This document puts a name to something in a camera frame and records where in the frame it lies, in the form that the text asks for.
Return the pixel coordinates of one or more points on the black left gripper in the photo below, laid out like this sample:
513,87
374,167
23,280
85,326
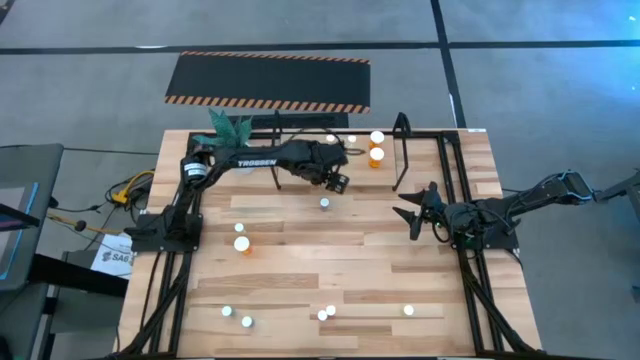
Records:
320,160

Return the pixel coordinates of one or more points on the tall pink medicine bottle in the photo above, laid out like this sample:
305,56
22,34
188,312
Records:
330,310
322,315

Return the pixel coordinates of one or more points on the white printed paper sheet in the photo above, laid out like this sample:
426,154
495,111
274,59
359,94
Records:
112,260

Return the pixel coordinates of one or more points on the black textured floor mat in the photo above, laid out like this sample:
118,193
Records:
310,121

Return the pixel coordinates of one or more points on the small white-capped medicine bottle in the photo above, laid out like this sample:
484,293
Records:
408,310

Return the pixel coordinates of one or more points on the black floor stand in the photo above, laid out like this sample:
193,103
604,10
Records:
617,192

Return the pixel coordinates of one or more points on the small yellow-green medicine bottle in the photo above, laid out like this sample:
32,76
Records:
239,227
352,139

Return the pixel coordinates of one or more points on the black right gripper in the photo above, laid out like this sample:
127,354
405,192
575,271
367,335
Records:
447,217

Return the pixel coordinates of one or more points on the white plant pot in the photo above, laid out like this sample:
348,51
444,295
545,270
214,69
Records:
245,171

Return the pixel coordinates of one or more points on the tablet screen with blue edge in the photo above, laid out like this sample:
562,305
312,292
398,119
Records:
12,197

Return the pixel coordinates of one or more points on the black hazard-striped floor mat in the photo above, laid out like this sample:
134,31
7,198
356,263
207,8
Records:
270,80

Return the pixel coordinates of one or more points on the wooden shelf with black frame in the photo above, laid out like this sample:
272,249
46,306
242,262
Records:
360,175

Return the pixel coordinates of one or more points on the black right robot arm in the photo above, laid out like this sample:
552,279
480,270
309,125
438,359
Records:
540,192

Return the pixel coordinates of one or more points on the green snake plant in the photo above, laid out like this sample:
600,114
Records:
225,130

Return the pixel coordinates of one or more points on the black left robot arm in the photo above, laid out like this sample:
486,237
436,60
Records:
255,162

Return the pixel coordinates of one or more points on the small red medicine bottle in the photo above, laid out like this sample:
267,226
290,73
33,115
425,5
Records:
330,138

